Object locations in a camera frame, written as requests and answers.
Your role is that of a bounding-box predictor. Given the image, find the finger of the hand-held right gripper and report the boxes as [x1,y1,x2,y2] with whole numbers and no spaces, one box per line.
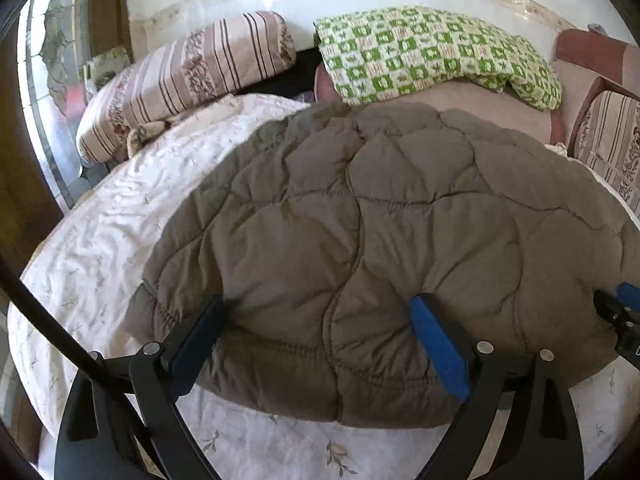
[616,282,640,313]
[594,290,632,333]

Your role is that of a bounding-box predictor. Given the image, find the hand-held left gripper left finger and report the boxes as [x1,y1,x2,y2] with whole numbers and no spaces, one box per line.
[54,295,228,480]

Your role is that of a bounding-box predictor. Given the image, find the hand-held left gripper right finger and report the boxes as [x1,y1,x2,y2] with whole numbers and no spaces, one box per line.
[410,292,586,480]

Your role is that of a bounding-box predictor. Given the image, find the grey-brown padded jacket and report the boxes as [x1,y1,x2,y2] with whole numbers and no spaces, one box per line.
[125,101,640,429]

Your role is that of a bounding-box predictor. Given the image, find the white leaf-print quilt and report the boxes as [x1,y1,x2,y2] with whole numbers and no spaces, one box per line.
[7,92,640,480]

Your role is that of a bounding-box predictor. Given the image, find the striped floral pillow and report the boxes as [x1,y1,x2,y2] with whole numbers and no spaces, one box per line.
[572,90,640,201]
[76,10,297,165]

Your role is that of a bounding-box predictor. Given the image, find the pink bolster pillow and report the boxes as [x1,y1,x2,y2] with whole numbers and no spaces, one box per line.
[314,57,568,146]

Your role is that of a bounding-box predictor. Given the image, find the red-brown padded headboard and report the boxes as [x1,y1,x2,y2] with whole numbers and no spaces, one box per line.
[550,27,640,161]

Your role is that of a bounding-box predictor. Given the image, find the stained glass window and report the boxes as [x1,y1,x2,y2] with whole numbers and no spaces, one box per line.
[17,0,126,211]

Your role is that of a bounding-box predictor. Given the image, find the green checked blanket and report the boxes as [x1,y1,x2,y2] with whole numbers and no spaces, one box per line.
[313,6,563,111]

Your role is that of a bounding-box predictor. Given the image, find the black cable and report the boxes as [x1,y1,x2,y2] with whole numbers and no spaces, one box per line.
[0,255,151,480]

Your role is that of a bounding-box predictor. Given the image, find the brown wooden door frame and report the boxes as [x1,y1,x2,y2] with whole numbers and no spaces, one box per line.
[0,0,133,286]

